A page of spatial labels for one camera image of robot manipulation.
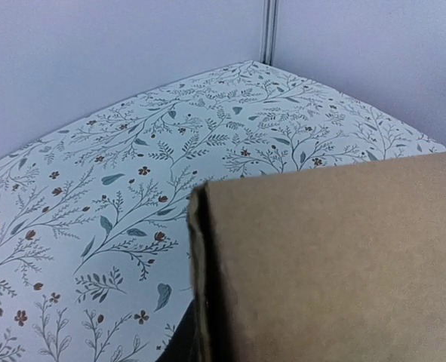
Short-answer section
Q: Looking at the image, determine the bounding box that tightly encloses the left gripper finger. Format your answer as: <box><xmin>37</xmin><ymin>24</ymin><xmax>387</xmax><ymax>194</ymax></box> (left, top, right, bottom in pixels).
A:
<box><xmin>158</xmin><ymin>299</ymin><xmax>198</xmax><ymax>362</ymax></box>

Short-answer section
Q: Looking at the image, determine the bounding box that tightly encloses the brown cardboard box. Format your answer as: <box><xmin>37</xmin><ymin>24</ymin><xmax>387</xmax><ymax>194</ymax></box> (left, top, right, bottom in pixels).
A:
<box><xmin>188</xmin><ymin>152</ymin><xmax>446</xmax><ymax>361</ymax></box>

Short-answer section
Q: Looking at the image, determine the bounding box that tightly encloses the floral patterned table mat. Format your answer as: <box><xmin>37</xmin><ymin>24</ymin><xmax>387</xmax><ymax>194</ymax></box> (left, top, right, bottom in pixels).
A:
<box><xmin>0</xmin><ymin>61</ymin><xmax>444</xmax><ymax>361</ymax></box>

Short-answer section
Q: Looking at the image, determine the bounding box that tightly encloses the right aluminium corner post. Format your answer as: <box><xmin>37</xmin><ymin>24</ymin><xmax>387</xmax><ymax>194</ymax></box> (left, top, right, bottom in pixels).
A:
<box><xmin>260</xmin><ymin>0</ymin><xmax>279</xmax><ymax>66</ymax></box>

